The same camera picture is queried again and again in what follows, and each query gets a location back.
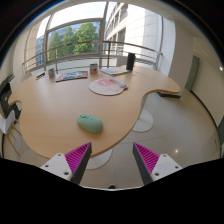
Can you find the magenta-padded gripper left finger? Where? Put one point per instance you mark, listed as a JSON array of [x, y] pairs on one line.
[[77, 156]]

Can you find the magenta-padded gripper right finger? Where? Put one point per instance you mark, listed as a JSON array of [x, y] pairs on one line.
[[148, 157]]

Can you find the mint green computer mouse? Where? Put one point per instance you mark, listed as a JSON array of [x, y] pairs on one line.
[[90, 123]]

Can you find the round white pink mouse pad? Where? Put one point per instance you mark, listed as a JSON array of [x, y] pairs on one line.
[[106, 87]]

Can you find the white round table base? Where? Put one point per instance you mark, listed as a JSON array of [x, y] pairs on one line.
[[100, 160], [144, 122]]

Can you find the white plastic chair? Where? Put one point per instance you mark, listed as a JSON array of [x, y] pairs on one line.
[[25, 77], [121, 61], [6, 125]]

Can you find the red and dark magazine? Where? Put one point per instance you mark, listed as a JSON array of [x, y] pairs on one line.
[[71, 76]]

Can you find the printed drink can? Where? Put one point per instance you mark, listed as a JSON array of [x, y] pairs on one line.
[[51, 74]]

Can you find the small black device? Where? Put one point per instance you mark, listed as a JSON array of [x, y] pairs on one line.
[[40, 75]]

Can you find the small potted plant mug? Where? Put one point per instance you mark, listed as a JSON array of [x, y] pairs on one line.
[[94, 69]]

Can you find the light blue white magazine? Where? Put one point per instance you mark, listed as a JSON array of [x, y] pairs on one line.
[[114, 71]]

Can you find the grey green door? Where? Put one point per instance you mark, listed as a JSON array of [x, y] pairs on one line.
[[192, 73]]

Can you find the black cylindrical speaker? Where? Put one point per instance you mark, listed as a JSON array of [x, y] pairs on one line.
[[130, 61]]

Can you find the metal balcony railing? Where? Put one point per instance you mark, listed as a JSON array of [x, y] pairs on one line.
[[83, 44]]

